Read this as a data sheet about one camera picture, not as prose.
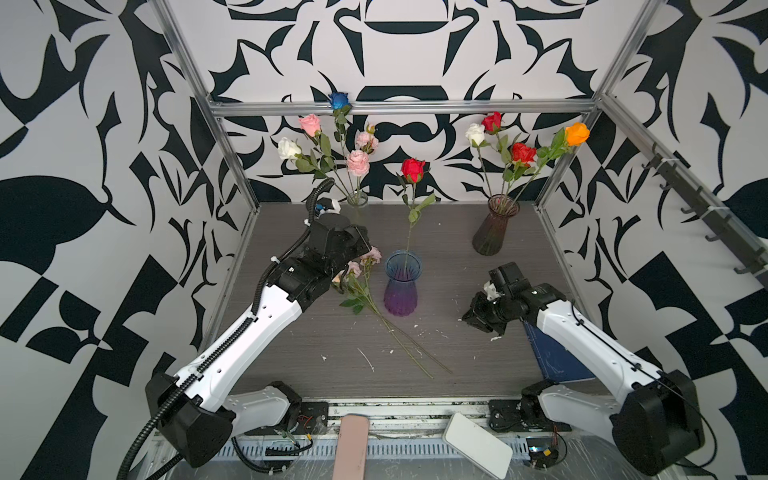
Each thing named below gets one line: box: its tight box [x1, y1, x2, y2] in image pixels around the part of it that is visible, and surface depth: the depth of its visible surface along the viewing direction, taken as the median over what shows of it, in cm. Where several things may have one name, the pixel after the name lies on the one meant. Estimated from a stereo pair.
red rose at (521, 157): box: [503, 142, 537, 199], surface depth 91 cm
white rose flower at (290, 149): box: [278, 137, 355, 199], surface depth 78 cm
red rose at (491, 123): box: [482, 111, 505, 197], surface depth 91 cm
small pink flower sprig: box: [355, 124, 379, 155], surface depth 92 cm
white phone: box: [442, 412, 513, 480], surface depth 68 cm
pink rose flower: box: [298, 113, 353, 203], surface depth 84 cm
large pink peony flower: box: [346, 149, 371, 177], surface depth 88 cm
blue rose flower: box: [328, 92, 356, 200], surface depth 88 cm
